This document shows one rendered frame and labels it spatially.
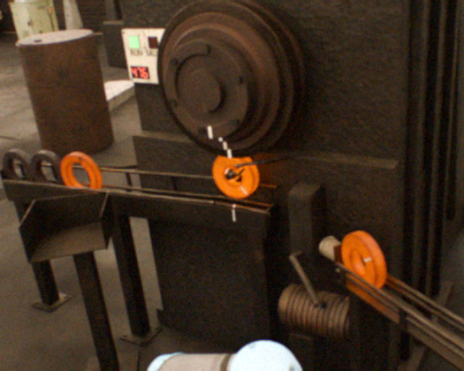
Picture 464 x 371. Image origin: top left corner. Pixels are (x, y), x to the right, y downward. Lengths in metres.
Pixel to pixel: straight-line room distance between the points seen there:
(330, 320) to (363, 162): 0.46
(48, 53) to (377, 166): 3.18
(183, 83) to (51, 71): 2.85
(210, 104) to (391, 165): 0.54
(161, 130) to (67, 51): 2.42
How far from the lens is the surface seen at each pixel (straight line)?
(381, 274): 1.49
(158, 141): 2.05
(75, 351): 2.55
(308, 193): 1.69
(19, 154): 2.53
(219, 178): 1.84
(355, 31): 1.65
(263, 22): 1.58
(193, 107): 1.68
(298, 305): 1.71
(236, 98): 1.59
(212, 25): 1.64
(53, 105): 4.54
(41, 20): 9.90
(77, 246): 2.01
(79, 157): 2.25
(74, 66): 4.47
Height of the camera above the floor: 1.53
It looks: 24 degrees down
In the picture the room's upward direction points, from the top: 6 degrees counter-clockwise
